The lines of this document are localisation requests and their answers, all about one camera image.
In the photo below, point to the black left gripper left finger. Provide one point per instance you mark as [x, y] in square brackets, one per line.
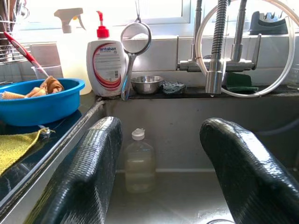
[81, 175]

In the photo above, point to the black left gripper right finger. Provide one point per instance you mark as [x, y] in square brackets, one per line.
[252, 182]

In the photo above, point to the clear plastic bottle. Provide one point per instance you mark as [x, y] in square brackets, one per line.
[140, 163]

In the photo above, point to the yellow cloth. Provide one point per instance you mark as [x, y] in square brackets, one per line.
[14, 149]

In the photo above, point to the blue plastic bowl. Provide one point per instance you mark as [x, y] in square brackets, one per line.
[39, 107]

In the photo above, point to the stainless steel sink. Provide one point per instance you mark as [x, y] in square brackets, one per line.
[177, 130]

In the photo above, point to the brown rag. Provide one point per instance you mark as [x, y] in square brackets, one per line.
[52, 85]

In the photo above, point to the green sponge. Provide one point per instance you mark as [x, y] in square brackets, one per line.
[238, 81]

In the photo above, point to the clear plastic cup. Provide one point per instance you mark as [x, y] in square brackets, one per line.
[54, 71]

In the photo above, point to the white red pump soap bottle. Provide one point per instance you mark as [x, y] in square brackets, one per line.
[106, 70]

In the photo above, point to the clear glass jar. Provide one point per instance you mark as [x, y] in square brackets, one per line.
[294, 79]

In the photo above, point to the small steel bowl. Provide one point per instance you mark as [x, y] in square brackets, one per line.
[147, 85]

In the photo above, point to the translucent spray bottle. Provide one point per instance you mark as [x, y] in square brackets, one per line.
[72, 60]

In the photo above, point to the steel mesh strainer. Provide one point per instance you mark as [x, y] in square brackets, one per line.
[128, 70]

